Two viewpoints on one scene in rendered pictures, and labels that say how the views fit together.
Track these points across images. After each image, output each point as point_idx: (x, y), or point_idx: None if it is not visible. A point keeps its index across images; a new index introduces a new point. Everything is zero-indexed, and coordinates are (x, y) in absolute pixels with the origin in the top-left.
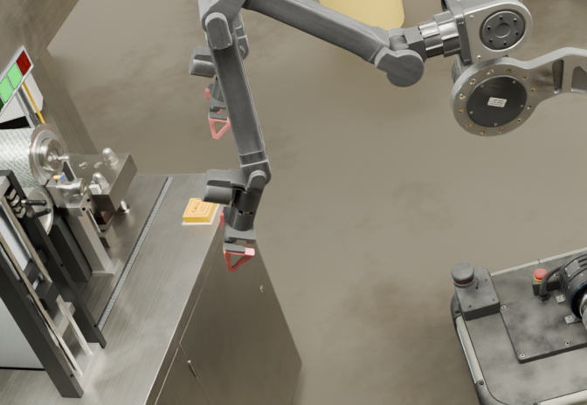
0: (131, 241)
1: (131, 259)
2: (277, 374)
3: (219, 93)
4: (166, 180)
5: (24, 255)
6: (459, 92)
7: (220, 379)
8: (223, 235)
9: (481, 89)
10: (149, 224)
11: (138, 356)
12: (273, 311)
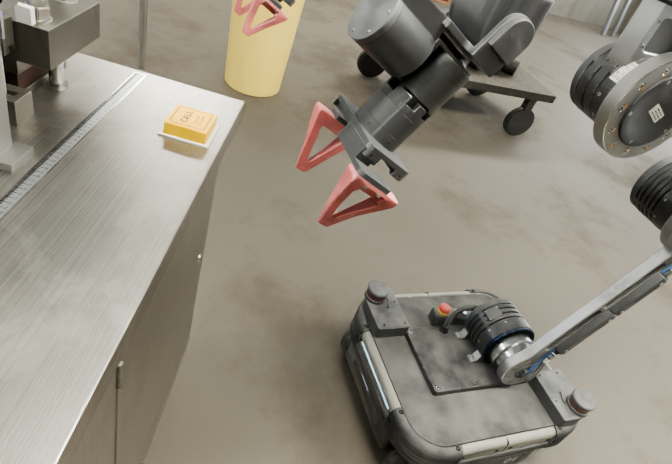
0: (61, 129)
1: (55, 155)
2: (175, 358)
3: None
4: (133, 74)
5: None
6: (644, 80)
7: (139, 381)
8: (347, 142)
9: (664, 87)
10: (99, 117)
11: (33, 359)
12: (195, 285)
